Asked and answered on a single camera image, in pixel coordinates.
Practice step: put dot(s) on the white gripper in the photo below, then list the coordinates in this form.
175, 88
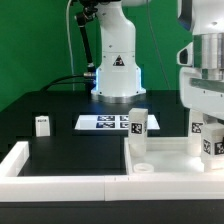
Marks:
203, 95

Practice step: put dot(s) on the white square tabletop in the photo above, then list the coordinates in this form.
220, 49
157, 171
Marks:
164, 155

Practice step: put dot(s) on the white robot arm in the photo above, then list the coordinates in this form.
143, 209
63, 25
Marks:
118, 79

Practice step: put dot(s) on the AprilTag marker sheet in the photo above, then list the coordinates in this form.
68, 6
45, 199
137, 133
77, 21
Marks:
102, 122

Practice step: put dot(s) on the white U-shaped fence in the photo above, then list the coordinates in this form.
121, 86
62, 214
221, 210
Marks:
161, 186

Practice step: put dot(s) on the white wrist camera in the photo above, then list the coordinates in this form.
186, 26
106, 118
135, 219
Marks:
185, 55

